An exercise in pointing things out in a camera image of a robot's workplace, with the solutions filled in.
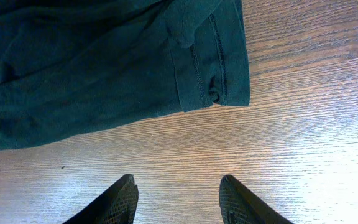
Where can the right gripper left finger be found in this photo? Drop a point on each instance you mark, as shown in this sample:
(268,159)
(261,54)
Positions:
(116,205)

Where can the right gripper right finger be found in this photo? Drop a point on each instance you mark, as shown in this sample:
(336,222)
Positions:
(239,205)

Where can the black Nike t-shirt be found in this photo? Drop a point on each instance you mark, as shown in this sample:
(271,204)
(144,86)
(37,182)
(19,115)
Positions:
(75,67)

